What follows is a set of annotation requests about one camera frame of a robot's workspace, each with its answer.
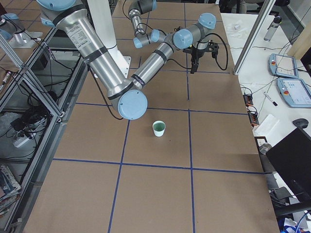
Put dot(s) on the black computer monitor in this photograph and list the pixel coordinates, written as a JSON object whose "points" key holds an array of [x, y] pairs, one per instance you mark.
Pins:
{"points": [[291, 158]]}

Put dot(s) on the white power strip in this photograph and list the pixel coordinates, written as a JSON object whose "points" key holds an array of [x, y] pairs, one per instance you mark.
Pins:
{"points": [[21, 140]]}

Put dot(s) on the stack of books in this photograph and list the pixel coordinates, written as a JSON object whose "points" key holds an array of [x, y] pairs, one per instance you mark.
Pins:
{"points": [[9, 189]]}

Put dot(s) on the upper teach pendant tablet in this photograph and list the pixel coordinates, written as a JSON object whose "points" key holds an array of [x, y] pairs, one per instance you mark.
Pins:
{"points": [[283, 66]]}

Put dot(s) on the teach pendant tablet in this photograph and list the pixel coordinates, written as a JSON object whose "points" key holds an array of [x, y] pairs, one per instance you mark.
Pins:
{"points": [[283, 66], [295, 92]]}

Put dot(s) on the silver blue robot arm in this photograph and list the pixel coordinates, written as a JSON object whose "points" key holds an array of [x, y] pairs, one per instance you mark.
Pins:
{"points": [[124, 93], [136, 9]]}

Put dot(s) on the black computer mouse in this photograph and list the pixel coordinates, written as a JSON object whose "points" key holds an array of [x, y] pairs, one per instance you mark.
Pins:
{"points": [[301, 123]]}

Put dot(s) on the lower teach pendant tablet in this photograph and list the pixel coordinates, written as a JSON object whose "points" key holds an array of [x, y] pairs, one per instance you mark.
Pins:
{"points": [[295, 92]]}

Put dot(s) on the light green cup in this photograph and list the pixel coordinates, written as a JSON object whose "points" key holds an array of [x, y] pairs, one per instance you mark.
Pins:
{"points": [[159, 128]]}

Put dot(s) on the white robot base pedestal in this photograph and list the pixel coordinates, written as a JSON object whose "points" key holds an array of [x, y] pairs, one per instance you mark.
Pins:
{"points": [[102, 20]]}

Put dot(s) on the grey water bottle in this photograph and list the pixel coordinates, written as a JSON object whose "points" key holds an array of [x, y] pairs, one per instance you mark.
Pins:
{"points": [[272, 28]]}

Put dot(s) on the clear plastic bag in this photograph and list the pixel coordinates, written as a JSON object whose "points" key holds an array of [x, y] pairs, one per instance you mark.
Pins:
{"points": [[237, 29]]}

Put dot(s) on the silver metal cup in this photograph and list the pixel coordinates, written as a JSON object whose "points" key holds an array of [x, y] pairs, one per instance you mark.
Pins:
{"points": [[264, 148]]}

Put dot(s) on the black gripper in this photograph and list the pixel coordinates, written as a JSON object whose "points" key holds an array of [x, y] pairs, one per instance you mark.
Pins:
{"points": [[197, 53]]}

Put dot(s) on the black marker pen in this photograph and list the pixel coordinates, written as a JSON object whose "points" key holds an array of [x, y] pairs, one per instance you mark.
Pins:
{"points": [[270, 99]]}

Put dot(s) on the aluminium frame post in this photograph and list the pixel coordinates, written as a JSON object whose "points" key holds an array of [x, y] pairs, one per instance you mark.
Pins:
{"points": [[264, 12]]}

